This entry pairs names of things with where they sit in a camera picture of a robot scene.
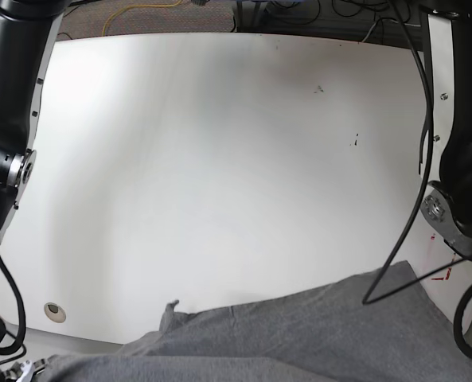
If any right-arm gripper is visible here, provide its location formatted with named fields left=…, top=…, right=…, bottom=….
left=4, top=358, right=48, bottom=382

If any grey T-shirt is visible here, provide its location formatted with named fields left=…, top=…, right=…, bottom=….
left=38, top=273, right=472, bottom=381

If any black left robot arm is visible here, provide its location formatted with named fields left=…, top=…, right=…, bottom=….
left=419, top=1, right=472, bottom=243

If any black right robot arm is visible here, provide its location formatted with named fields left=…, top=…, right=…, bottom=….
left=0, top=1, right=70, bottom=381

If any red tape rectangle marking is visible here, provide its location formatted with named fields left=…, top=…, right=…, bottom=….
left=429, top=232, right=459, bottom=283

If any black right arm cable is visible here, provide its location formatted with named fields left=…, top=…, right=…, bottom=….
left=0, top=246, right=28, bottom=359

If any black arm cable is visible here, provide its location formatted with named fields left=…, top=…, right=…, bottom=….
left=0, top=246, right=28, bottom=359
left=361, top=0, right=472, bottom=361

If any left table cable grommet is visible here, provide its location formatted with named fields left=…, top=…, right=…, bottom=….
left=44, top=302, right=66, bottom=323

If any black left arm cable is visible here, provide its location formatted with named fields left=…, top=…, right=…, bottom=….
left=361, top=0, right=472, bottom=361

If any yellow cable on floor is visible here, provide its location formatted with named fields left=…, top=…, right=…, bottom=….
left=102, top=0, right=181, bottom=37

